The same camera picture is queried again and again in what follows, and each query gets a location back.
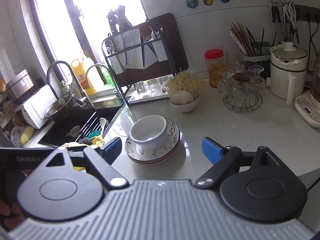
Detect black knife rack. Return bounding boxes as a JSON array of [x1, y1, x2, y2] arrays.
[[101, 5, 176, 106]]

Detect chrome kitchen faucet right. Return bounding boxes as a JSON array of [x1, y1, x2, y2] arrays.
[[85, 63, 124, 102]]

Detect cream blender base appliance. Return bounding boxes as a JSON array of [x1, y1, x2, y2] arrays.
[[295, 52, 320, 129]]

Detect white toaster appliance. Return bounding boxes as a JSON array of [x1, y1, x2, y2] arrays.
[[15, 85, 56, 129]]

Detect black left handheld gripper device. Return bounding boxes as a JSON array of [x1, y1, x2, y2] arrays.
[[1, 145, 105, 220]]

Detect yellow detergent bottle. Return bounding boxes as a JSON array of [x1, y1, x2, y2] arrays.
[[72, 55, 98, 95]]

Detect steel pot in sink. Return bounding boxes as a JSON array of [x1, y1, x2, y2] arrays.
[[45, 95, 74, 122]]

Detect wire rack with glass cups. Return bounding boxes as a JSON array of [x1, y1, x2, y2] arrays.
[[217, 50, 266, 113]]

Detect white electric kettle pot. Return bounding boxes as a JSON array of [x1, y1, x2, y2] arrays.
[[269, 42, 309, 105]]

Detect green bottle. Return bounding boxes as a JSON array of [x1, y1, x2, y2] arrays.
[[100, 67, 114, 89]]

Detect white drip tray with glasses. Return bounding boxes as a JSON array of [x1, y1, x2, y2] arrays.
[[126, 75, 173, 105]]

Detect floral patterned ceramic plate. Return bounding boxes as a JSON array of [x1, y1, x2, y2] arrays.
[[124, 115, 180, 164]]

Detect red lid plastic jar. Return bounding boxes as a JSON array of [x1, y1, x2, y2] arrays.
[[204, 49, 226, 88]]

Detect white ceramic bowl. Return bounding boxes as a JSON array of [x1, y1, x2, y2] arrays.
[[130, 115, 168, 151]]

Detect bowl with noodles and onion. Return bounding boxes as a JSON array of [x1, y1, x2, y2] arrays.
[[165, 72, 209, 114]]

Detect chrome kitchen faucet left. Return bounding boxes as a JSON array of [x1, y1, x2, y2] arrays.
[[46, 60, 92, 106]]

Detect hanging kitchen utensils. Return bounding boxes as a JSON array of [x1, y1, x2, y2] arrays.
[[269, 0, 299, 44]]

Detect dark wooden cutting board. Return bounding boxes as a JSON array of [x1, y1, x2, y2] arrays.
[[116, 13, 189, 86]]

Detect person's hand holding gripper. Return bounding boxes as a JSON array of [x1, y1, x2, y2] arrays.
[[0, 199, 24, 230]]

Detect chrome kitchen faucet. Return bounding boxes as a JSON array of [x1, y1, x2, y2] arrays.
[[46, 60, 92, 106], [85, 63, 124, 102]]

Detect chopstick holder with chopsticks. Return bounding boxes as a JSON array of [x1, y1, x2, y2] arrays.
[[229, 22, 271, 62]]

